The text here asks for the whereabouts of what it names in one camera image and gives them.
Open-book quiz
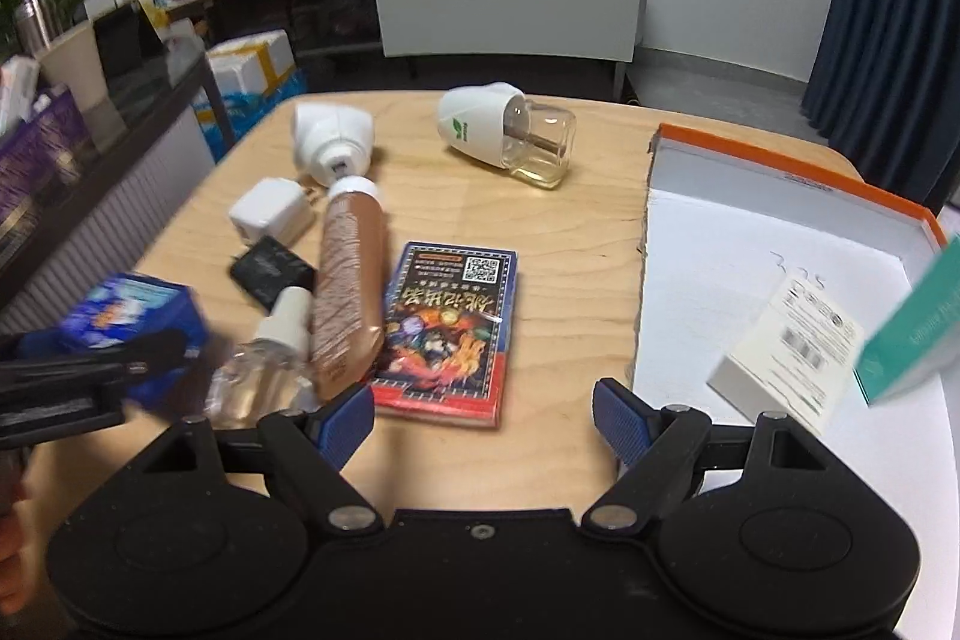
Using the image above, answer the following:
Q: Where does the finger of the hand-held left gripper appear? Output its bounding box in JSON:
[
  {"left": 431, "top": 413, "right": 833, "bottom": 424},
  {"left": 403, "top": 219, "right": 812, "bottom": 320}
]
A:
[
  {"left": 0, "top": 329, "right": 190, "bottom": 390},
  {"left": 0, "top": 383, "right": 130, "bottom": 450}
]

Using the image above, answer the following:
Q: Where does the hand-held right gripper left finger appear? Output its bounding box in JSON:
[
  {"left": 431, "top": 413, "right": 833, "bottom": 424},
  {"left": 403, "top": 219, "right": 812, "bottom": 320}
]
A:
[{"left": 139, "top": 383, "right": 380, "bottom": 534}]

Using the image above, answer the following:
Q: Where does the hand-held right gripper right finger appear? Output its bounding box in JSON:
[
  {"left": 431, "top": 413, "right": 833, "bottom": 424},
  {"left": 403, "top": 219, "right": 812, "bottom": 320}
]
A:
[{"left": 581, "top": 377, "right": 830, "bottom": 534}]

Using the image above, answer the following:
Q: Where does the blue printed box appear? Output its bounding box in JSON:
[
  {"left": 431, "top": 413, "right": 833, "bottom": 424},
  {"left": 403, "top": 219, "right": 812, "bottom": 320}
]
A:
[{"left": 58, "top": 272, "right": 212, "bottom": 402}]

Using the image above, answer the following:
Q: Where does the small black box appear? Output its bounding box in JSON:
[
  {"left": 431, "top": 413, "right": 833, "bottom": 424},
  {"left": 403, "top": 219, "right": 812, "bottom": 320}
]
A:
[{"left": 229, "top": 237, "right": 317, "bottom": 313}]

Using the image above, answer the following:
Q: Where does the white orange-edged cardboard box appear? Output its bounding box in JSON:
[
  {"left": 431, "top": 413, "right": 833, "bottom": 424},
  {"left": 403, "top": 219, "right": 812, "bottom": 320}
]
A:
[{"left": 628, "top": 122, "right": 952, "bottom": 640}]

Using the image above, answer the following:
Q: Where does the white mosquito repellent plug-in bottle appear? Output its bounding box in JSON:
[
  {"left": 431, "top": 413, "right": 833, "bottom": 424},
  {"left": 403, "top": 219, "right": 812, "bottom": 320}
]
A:
[{"left": 438, "top": 82, "right": 577, "bottom": 190}]

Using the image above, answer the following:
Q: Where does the person's left hand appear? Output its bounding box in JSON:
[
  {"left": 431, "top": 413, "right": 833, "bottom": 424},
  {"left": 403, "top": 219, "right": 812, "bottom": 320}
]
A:
[{"left": 0, "top": 449, "right": 38, "bottom": 618}]

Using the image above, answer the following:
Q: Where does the clear spray bottle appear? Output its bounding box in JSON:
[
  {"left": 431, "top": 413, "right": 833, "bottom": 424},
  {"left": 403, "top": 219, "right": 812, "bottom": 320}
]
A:
[{"left": 204, "top": 285, "right": 316, "bottom": 432}]

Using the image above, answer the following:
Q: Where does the colourful card deck box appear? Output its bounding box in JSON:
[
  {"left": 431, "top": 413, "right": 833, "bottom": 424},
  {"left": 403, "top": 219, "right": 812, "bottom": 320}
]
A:
[{"left": 370, "top": 241, "right": 520, "bottom": 429}]

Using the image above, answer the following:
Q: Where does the brown tube white cap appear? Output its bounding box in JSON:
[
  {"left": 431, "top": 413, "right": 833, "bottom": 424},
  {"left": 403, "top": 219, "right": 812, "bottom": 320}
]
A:
[{"left": 309, "top": 175, "right": 389, "bottom": 402}]

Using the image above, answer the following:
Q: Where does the white labelled box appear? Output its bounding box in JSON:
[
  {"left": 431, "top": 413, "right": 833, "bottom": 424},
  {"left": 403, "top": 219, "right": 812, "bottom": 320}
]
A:
[{"left": 706, "top": 275, "right": 866, "bottom": 438}]

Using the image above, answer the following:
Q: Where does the white charger adapter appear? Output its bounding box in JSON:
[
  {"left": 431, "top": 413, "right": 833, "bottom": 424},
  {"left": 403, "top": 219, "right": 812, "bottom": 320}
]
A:
[{"left": 229, "top": 177, "right": 316, "bottom": 245}]

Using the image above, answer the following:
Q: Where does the purple patterned box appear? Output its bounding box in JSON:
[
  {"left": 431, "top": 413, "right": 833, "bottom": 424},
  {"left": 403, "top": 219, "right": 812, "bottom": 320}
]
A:
[{"left": 0, "top": 85, "right": 102, "bottom": 251}]

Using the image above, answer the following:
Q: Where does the black glass counter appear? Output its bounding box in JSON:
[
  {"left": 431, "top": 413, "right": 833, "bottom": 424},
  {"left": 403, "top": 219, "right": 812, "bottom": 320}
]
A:
[{"left": 0, "top": 2, "right": 230, "bottom": 311}]

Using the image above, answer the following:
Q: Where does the blue bag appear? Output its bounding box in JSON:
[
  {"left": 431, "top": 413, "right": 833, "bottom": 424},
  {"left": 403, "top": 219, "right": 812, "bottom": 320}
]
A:
[{"left": 191, "top": 72, "right": 308, "bottom": 155}]

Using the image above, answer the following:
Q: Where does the white plug-in heater device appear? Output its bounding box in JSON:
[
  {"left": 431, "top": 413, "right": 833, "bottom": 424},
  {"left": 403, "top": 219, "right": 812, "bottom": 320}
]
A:
[{"left": 291, "top": 101, "right": 374, "bottom": 188}]

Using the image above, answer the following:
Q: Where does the green plant in beige pot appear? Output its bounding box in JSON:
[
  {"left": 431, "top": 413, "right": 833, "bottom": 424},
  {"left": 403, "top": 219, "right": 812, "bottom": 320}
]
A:
[{"left": 0, "top": 0, "right": 112, "bottom": 113}]

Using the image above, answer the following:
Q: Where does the teal box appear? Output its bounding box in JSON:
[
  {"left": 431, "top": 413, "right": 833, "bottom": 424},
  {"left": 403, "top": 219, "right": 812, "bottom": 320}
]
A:
[{"left": 855, "top": 235, "right": 960, "bottom": 406}]

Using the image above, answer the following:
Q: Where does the black box on counter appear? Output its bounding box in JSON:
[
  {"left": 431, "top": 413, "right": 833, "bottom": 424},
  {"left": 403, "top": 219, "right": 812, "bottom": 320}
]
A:
[{"left": 93, "top": 2, "right": 170, "bottom": 80}]

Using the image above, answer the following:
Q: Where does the white foam box yellow tape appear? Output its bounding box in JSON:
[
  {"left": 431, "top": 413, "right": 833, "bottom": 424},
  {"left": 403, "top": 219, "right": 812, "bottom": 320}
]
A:
[{"left": 205, "top": 30, "right": 298, "bottom": 110}]

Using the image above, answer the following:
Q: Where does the steel thermos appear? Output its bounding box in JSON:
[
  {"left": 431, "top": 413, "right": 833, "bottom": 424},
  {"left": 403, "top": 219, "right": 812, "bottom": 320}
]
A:
[{"left": 15, "top": 0, "right": 58, "bottom": 53}]

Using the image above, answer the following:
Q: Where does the white long cabinet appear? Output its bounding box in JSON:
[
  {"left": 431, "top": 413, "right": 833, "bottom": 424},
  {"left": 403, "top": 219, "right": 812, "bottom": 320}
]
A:
[{"left": 161, "top": 0, "right": 655, "bottom": 101}]

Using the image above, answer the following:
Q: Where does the dark blue curtain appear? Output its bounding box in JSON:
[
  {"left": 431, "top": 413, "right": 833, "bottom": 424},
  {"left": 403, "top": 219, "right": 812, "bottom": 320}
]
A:
[{"left": 799, "top": 0, "right": 960, "bottom": 214}]

